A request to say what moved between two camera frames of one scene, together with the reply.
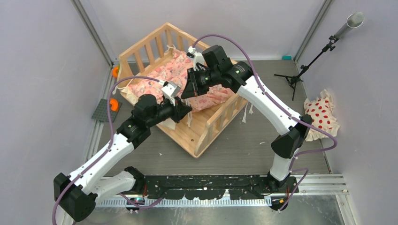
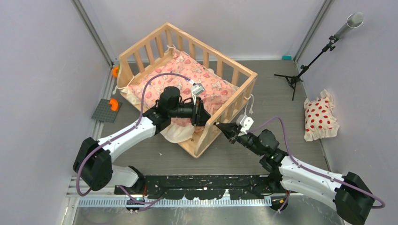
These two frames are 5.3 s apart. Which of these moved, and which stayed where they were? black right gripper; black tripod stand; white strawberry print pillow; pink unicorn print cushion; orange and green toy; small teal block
Moved: black right gripper; pink unicorn print cushion
Stayed: white strawberry print pillow; black tripod stand; small teal block; orange and green toy
